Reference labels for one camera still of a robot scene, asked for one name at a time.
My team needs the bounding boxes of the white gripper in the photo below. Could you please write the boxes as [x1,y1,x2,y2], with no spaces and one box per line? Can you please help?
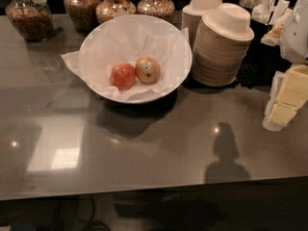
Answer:
[261,0,308,131]

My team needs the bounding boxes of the yellow-red apple with sticker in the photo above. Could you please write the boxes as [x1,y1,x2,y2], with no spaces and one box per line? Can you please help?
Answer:
[135,56,161,85]

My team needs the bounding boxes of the large white bowl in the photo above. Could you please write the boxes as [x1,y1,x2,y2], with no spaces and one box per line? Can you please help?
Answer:
[77,13,193,105]

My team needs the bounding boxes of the red apple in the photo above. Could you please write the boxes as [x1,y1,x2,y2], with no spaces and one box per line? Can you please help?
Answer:
[111,63,136,90]

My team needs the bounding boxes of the black condiment organizer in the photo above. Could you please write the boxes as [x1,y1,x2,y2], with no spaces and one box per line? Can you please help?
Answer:
[237,19,291,89]

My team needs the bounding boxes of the white plastic cutlery bunch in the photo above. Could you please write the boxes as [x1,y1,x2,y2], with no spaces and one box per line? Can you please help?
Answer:
[252,0,290,25]

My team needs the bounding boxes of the front stack of paper bowls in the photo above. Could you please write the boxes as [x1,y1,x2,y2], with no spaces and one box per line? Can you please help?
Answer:
[192,3,254,88]

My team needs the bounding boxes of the stack of paper bowls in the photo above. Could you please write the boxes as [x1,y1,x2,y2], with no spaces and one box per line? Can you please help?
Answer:
[192,3,254,88]
[182,0,222,47]

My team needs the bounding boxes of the rear stack of paper bowls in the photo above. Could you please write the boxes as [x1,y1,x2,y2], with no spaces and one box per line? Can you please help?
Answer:
[182,0,222,47]

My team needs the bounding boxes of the glass jar of cereal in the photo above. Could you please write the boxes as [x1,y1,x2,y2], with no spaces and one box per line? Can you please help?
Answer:
[6,0,55,41]
[64,0,101,32]
[137,0,175,20]
[95,0,136,24]

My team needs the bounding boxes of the white paper liner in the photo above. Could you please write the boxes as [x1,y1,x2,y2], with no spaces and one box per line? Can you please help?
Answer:
[60,9,191,101]

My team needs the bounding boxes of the left glass jar of cereal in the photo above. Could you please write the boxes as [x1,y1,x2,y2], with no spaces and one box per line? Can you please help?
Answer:
[6,0,55,41]

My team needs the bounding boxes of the black cables under table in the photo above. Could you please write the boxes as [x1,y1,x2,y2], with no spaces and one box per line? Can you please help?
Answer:
[47,195,112,231]

